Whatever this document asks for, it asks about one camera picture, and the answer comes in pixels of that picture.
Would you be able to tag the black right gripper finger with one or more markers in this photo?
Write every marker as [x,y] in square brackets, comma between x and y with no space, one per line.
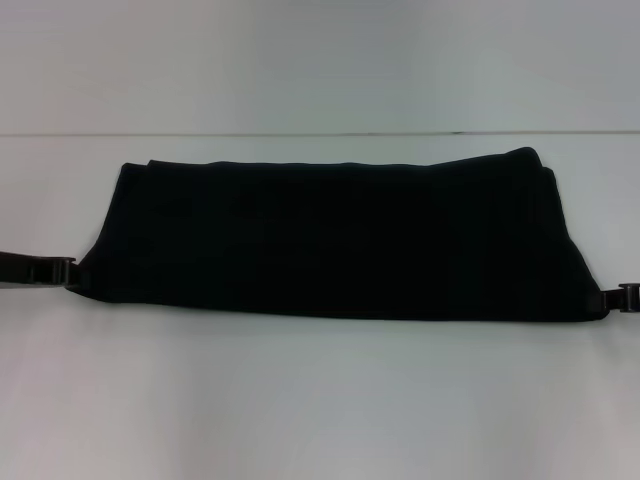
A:
[622,298]

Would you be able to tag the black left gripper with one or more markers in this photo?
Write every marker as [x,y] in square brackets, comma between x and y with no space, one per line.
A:
[17,269]

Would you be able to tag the black shirt with FREE print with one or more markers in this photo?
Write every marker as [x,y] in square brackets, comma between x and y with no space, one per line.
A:
[340,240]

